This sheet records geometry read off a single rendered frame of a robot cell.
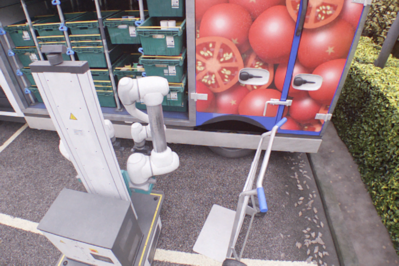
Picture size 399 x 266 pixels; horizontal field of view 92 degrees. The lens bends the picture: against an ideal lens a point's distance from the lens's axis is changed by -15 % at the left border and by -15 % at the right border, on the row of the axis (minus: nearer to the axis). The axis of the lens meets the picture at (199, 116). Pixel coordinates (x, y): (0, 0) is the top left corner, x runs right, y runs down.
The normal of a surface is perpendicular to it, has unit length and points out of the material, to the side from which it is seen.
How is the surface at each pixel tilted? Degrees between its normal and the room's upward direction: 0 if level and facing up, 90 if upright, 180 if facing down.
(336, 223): 0
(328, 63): 90
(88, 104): 90
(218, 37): 90
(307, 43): 90
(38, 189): 0
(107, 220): 0
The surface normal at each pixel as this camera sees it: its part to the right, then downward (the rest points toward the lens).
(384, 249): -0.14, -0.81
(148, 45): -0.12, 0.67
